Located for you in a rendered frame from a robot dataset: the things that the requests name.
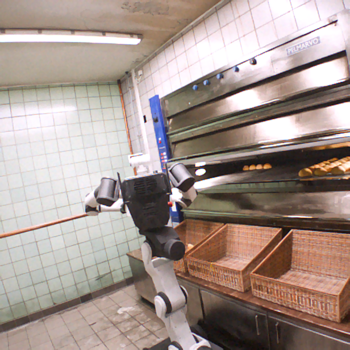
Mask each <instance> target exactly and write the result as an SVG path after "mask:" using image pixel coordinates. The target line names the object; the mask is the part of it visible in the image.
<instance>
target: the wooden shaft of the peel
mask: <svg viewBox="0 0 350 350"><path fill-rule="evenodd" d="M86 216H89V215H88V214H87V213H85V212H84V213H82V214H77V215H73V216H69V217H66V218H61V219H57V220H53V221H50V222H46V223H42V224H37V225H34V226H30V227H26V228H21V229H18V230H14V231H10V232H6V233H3V234H0V239H2V238H6V237H9V236H13V235H17V234H22V233H25V232H29V231H33V230H37V229H40V228H44V227H48V226H52V225H55V224H59V223H64V222H68V221H71V220H75V219H79V218H83V217H86Z"/></svg>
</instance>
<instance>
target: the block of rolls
mask: <svg viewBox="0 0 350 350"><path fill-rule="evenodd" d="M348 171H349V172H350V157H345V158H342V159H340V160H339V159H337V158H332V159H330V160H327V161H324V162H321V163H318V164H316V165H313V166H309V167H307V168H304V169H301V170H300V171H299V176H300V177H306V176H311V175H312V174H313V175H314V176H324V175H326V174H327V173H331V174H344V173H345V172H348Z"/></svg>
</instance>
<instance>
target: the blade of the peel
mask: <svg viewBox="0 0 350 350"><path fill-rule="evenodd" d="M227 183H228V182H226V183H215V184H195V185H193V186H194V188H195V189H197V191H198V192H199V191H202V190H206V189H210V188H213V187H216V186H219V185H223V184H227Z"/></svg>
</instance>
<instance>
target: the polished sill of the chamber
mask: <svg viewBox="0 0 350 350"><path fill-rule="evenodd" d="M338 185H350V177H333V178H313V179H302V180H282V181H261V182H240V183H228V184H223V185H219V186H216V187H212V188H210V189H207V190H216V189H255V188H290V187H307V186H338Z"/></svg>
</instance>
